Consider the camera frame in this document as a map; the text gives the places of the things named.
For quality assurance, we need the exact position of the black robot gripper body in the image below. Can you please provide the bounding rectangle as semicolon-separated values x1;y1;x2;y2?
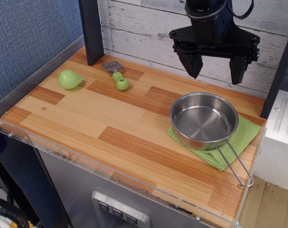
169;10;260;62

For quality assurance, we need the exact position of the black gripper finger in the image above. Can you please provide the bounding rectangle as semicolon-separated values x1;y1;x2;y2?
177;52;203;79
230;57;248;85

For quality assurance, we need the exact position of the green toy pear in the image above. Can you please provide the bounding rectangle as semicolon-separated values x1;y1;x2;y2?
58;70;84;90

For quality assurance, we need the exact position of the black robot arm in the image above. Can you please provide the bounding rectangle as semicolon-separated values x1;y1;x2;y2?
169;0;260;85

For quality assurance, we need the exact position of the silver metal pot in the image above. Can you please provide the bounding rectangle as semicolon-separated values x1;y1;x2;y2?
169;92;254;188

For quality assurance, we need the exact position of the green cloth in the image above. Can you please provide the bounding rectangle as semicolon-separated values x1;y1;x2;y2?
167;115;261;171

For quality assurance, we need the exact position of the white ridged block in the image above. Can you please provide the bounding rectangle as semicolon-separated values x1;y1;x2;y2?
254;90;288;190

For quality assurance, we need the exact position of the clear acrylic front guard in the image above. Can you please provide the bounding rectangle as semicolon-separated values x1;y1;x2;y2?
0;119;242;228

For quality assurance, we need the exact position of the silver toy fridge front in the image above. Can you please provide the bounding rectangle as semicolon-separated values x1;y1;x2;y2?
38;150;220;228

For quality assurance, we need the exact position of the grey button panel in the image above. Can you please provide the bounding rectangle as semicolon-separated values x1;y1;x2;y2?
91;190;151;228

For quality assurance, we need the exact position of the yellow black object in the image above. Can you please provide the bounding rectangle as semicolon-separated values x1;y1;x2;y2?
0;207;35;228

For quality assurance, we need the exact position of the black cable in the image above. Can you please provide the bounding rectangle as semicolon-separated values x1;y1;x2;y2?
226;0;254;20

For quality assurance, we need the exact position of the black vertical post right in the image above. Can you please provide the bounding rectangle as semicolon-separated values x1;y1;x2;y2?
260;41;288;119

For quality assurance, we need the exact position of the black vertical post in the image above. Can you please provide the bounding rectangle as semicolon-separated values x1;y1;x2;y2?
78;0;104;66
260;41;288;119

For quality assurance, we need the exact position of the black vertical post left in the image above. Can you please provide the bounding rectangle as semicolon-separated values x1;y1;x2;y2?
78;0;104;66

